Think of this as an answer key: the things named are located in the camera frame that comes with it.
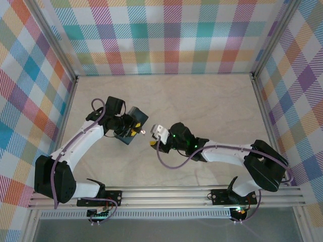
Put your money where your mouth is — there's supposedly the starry night tin box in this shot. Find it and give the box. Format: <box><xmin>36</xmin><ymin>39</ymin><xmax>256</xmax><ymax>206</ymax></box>
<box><xmin>113</xmin><ymin>106</ymin><xmax>149</xmax><ymax>146</ymax></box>

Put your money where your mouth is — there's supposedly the left controller circuit board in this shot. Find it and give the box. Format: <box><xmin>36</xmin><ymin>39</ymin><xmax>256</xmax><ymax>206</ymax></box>
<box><xmin>87</xmin><ymin>208</ymin><xmax>112</xmax><ymax>219</ymax></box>

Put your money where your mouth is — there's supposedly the controller circuit board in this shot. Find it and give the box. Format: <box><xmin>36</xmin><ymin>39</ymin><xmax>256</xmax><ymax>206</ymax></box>
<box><xmin>87</xmin><ymin>208</ymin><xmax>112</xmax><ymax>219</ymax></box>
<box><xmin>232</xmin><ymin>206</ymin><xmax>249</xmax><ymax>216</ymax></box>

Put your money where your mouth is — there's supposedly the right controller circuit board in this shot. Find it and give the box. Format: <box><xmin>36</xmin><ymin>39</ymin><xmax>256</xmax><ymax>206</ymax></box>
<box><xmin>232</xmin><ymin>206</ymin><xmax>249</xmax><ymax>216</ymax></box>

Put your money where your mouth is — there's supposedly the aluminium floor frame bar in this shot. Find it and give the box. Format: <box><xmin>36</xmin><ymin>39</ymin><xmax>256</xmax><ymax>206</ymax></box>
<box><xmin>21</xmin><ymin>75</ymin><xmax>79</xmax><ymax>242</ymax></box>

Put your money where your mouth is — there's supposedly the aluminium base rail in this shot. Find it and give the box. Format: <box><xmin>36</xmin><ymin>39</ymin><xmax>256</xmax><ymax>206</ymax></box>
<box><xmin>27</xmin><ymin>186</ymin><xmax>305</xmax><ymax>209</ymax></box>

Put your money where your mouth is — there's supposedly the thin aluminium rear frame bar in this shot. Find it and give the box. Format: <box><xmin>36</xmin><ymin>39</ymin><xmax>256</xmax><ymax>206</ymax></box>
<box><xmin>75</xmin><ymin>73</ymin><xmax>254</xmax><ymax>77</ymax></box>

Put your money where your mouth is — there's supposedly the slotted grey cable duct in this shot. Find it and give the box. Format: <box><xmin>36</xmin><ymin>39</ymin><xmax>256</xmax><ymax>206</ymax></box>
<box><xmin>40</xmin><ymin>211</ymin><xmax>232</xmax><ymax>219</ymax></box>

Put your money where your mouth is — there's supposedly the aluminium frame post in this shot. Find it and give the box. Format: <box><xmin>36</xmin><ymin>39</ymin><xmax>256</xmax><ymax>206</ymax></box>
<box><xmin>24</xmin><ymin>0</ymin><xmax>79</xmax><ymax>84</ymax></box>
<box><xmin>251</xmin><ymin>0</ymin><xmax>303</xmax><ymax>79</ymax></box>

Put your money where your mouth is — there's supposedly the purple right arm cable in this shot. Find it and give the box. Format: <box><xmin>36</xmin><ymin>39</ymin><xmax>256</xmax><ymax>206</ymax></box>
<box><xmin>156</xmin><ymin>137</ymin><xmax>295</xmax><ymax>224</ymax></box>

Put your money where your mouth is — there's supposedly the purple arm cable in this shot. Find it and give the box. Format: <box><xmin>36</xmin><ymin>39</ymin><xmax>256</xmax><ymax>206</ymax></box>
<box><xmin>156</xmin><ymin>137</ymin><xmax>295</xmax><ymax>224</ymax></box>
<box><xmin>50</xmin><ymin>98</ymin><xmax>119</xmax><ymax>225</ymax></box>

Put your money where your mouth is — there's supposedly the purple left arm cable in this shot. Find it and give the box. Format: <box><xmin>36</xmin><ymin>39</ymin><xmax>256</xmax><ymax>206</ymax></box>
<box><xmin>50</xmin><ymin>98</ymin><xmax>119</xmax><ymax>225</ymax></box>

